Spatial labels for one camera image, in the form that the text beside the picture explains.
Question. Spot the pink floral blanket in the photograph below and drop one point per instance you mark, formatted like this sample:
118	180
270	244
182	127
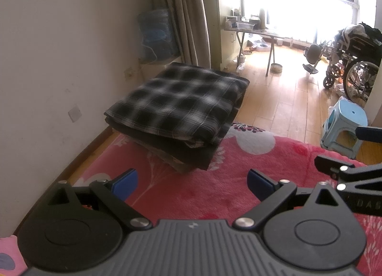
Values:
209	180

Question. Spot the grey curtain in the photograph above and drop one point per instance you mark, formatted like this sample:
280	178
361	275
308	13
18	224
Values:
188	10

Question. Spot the folded dark garment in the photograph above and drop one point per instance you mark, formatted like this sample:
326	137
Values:
194	156

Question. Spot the black white plaid pants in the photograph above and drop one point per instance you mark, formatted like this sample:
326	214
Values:
179	100

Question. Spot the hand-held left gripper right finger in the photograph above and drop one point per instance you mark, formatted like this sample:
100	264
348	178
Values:
259	185

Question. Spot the white wall socket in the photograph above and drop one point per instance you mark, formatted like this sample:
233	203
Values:
74	113

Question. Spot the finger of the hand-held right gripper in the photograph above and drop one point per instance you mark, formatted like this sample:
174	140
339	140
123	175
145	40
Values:
328	164
370	133

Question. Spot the black wheelchair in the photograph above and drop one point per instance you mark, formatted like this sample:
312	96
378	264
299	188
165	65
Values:
355	55

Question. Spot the light blue plastic stool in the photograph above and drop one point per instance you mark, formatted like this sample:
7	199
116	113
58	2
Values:
346	117

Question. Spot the pink patterned cloth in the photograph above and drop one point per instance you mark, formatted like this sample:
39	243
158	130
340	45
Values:
10	255

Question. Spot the folding table with clutter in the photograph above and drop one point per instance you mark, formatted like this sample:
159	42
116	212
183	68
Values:
256	32

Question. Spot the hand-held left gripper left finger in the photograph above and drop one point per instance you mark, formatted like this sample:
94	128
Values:
125	183

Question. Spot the small floor bowl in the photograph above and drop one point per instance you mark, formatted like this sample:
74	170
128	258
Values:
276	68

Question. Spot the blue water jug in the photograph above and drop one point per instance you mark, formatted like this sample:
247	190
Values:
156	34

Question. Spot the black floor fan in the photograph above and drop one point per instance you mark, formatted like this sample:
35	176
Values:
313	53

